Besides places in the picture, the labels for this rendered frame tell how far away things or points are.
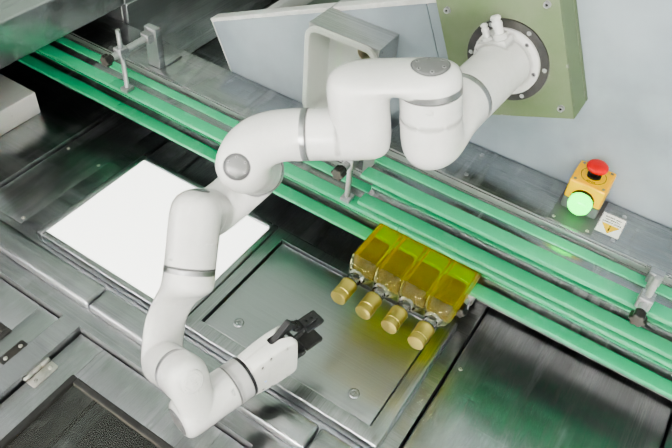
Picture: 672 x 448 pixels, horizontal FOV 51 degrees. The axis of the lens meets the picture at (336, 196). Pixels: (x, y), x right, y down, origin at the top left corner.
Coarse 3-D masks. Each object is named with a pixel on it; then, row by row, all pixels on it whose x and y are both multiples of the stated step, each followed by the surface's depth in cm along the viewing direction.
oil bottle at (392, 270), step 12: (408, 240) 144; (396, 252) 142; (408, 252) 142; (420, 252) 142; (384, 264) 139; (396, 264) 139; (408, 264) 140; (384, 276) 137; (396, 276) 137; (396, 288) 137
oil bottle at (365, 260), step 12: (384, 228) 146; (372, 240) 143; (384, 240) 144; (396, 240) 144; (360, 252) 141; (372, 252) 141; (384, 252) 141; (360, 264) 139; (372, 264) 139; (372, 276) 140
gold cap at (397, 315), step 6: (396, 306) 133; (390, 312) 133; (396, 312) 132; (402, 312) 133; (384, 318) 132; (390, 318) 131; (396, 318) 131; (402, 318) 132; (384, 324) 132; (390, 324) 131; (396, 324) 131; (390, 330) 132; (396, 330) 131
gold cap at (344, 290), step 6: (342, 282) 137; (348, 282) 137; (354, 282) 137; (336, 288) 136; (342, 288) 135; (348, 288) 136; (354, 288) 137; (336, 294) 135; (342, 294) 135; (348, 294) 136; (336, 300) 136; (342, 300) 135
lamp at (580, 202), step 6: (576, 192) 131; (582, 192) 131; (570, 198) 131; (576, 198) 130; (582, 198) 130; (588, 198) 130; (570, 204) 131; (576, 204) 130; (582, 204) 130; (588, 204) 130; (570, 210) 132; (576, 210) 131; (582, 210) 130; (588, 210) 130
